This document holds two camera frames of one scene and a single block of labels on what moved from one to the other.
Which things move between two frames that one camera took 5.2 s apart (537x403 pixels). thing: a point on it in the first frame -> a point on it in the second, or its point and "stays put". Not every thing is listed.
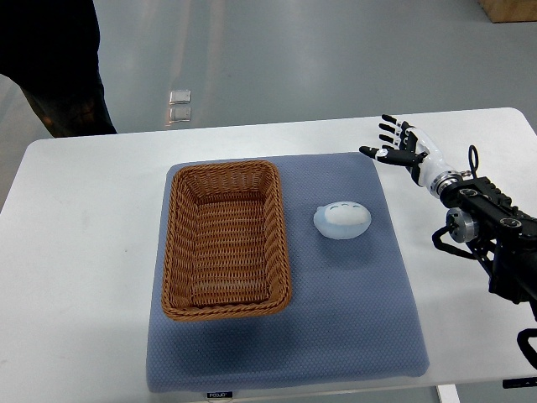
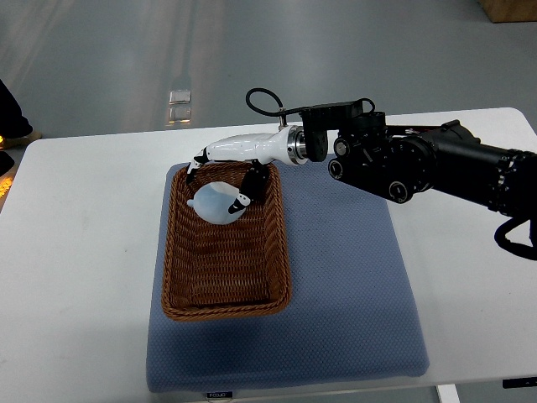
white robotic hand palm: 431,165 -> 272,148
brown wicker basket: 226,250 stays put
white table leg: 449,393 stays put
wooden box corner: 506,11 stays put
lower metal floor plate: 179,114 stays put
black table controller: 519,383 stays put
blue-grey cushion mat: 353,312 stays put
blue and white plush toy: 341,220 -> 219,202
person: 49,48 -> 13,123
